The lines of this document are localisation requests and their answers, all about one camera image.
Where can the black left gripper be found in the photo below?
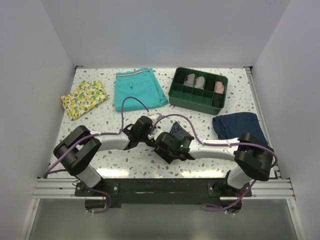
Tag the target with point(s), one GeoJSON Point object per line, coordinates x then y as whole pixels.
{"type": "Point", "coordinates": [151, 144]}

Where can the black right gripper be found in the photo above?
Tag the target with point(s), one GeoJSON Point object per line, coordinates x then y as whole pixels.
{"type": "Point", "coordinates": [162, 153]}

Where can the navy white striped underwear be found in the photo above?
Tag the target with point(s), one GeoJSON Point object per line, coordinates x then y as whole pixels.
{"type": "Point", "coordinates": [178, 132]}

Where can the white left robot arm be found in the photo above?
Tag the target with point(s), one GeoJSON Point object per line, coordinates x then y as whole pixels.
{"type": "Point", "coordinates": [78, 149]}

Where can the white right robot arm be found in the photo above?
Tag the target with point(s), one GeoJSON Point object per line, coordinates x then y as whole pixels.
{"type": "Point", "coordinates": [254, 158]}

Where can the teal folded shorts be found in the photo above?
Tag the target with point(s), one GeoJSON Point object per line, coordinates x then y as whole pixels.
{"type": "Point", "coordinates": [137, 89]}

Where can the lemon print folded cloth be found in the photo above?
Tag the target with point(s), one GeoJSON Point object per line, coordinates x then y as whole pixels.
{"type": "Point", "coordinates": [87, 96]}

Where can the dark blue folded garment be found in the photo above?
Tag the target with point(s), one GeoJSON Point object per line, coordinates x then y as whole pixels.
{"type": "Point", "coordinates": [234, 125]}

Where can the green divided organizer box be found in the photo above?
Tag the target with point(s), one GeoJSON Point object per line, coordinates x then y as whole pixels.
{"type": "Point", "coordinates": [191, 98]}

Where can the white grey rolled sock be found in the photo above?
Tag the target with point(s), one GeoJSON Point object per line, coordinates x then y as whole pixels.
{"type": "Point", "coordinates": [199, 82]}

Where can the grey rolled sock left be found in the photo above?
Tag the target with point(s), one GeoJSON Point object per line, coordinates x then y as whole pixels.
{"type": "Point", "coordinates": [190, 80]}

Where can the black rolled garment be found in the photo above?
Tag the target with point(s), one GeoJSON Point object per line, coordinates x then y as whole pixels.
{"type": "Point", "coordinates": [210, 82]}

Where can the pink rolled garment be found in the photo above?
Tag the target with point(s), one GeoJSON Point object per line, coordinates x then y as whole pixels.
{"type": "Point", "coordinates": [219, 87]}

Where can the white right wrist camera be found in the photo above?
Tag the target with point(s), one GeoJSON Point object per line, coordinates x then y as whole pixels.
{"type": "Point", "coordinates": [154, 134]}

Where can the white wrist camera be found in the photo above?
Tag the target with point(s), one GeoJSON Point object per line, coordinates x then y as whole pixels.
{"type": "Point", "coordinates": [154, 134]}
{"type": "Point", "coordinates": [154, 116]}

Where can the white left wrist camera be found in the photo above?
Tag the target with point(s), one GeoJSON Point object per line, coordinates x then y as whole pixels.
{"type": "Point", "coordinates": [154, 116]}

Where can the aluminium frame rail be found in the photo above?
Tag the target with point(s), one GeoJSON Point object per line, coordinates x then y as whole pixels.
{"type": "Point", "coordinates": [146, 164]}

